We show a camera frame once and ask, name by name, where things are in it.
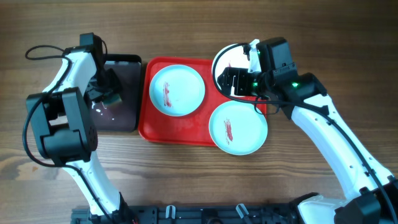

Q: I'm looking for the green yellow sponge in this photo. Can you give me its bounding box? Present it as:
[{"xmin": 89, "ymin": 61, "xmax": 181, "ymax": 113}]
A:
[{"xmin": 102, "ymin": 93, "xmax": 122, "ymax": 108}]

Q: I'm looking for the light blue plate front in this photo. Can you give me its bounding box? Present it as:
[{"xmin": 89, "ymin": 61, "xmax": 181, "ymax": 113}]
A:
[{"xmin": 208, "ymin": 101, "xmax": 268, "ymax": 156}]

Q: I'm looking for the light blue plate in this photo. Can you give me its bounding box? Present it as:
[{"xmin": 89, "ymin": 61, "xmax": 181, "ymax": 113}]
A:
[
  {"xmin": 208, "ymin": 101, "xmax": 268, "ymax": 156},
  {"xmin": 149, "ymin": 65, "xmax": 205, "ymax": 116}
]

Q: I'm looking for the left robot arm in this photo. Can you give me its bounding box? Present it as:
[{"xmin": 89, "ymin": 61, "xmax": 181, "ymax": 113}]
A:
[{"xmin": 22, "ymin": 33, "xmax": 135, "ymax": 223}]

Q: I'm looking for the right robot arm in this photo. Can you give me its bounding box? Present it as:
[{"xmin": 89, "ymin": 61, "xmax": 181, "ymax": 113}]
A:
[{"xmin": 212, "ymin": 37, "xmax": 397, "ymax": 223}]

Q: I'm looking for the black rectangular tray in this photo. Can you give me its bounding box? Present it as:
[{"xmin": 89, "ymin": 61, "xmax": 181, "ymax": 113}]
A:
[{"xmin": 84, "ymin": 54, "xmax": 144, "ymax": 132}]

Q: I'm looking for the red plastic tray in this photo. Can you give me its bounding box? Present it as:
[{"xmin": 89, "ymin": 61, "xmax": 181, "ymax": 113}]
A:
[{"xmin": 137, "ymin": 56, "xmax": 268, "ymax": 147}]

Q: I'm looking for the white plate with stain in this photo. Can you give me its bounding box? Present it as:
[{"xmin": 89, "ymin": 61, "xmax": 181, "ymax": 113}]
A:
[{"xmin": 211, "ymin": 39, "xmax": 262, "ymax": 103}]

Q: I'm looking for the right black cable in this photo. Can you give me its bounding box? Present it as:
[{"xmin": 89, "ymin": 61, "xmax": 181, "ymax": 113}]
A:
[{"xmin": 212, "ymin": 42, "xmax": 398, "ymax": 224}]

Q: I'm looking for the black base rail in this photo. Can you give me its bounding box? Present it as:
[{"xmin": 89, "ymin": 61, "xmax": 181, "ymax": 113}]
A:
[{"xmin": 70, "ymin": 203, "xmax": 299, "ymax": 224}]

